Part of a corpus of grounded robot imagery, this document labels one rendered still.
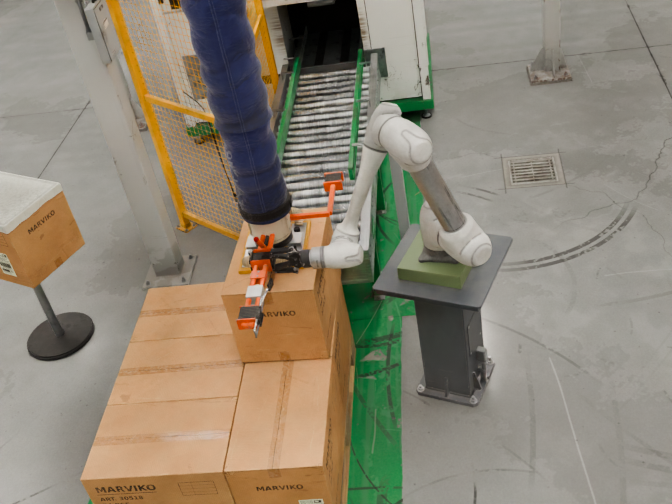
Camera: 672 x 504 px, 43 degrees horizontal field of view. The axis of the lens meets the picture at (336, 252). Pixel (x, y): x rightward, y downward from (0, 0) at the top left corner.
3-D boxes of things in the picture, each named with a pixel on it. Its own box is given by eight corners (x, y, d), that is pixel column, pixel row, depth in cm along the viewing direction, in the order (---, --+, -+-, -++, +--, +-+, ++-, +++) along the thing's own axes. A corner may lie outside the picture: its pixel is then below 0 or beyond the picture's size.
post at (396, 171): (404, 265, 504) (383, 117, 444) (415, 264, 503) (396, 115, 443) (404, 272, 499) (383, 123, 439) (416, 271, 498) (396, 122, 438)
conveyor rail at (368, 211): (374, 77, 618) (370, 53, 606) (381, 76, 617) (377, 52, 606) (364, 278, 436) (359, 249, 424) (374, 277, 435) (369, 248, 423)
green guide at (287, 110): (287, 69, 618) (284, 57, 612) (301, 67, 616) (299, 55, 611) (258, 190, 491) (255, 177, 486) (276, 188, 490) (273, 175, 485)
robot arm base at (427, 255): (467, 233, 383) (466, 223, 380) (458, 264, 367) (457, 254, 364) (428, 232, 389) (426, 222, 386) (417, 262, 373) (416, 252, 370)
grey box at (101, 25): (113, 48, 455) (95, -5, 437) (122, 47, 454) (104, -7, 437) (103, 64, 439) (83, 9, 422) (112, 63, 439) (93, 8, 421)
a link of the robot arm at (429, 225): (445, 225, 382) (439, 184, 369) (469, 242, 368) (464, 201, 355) (415, 240, 377) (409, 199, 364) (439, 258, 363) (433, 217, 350)
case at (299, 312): (263, 278, 427) (245, 213, 403) (341, 273, 420) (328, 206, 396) (241, 363, 380) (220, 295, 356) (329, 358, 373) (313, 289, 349)
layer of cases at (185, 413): (170, 344, 459) (148, 288, 436) (351, 329, 445) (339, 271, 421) (111, 537, 365) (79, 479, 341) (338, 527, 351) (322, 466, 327)
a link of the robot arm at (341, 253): (325, 273, 341) (329, 262, 354) (363, 270, 339) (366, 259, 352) (322, 248, 338) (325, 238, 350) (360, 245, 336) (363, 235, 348)
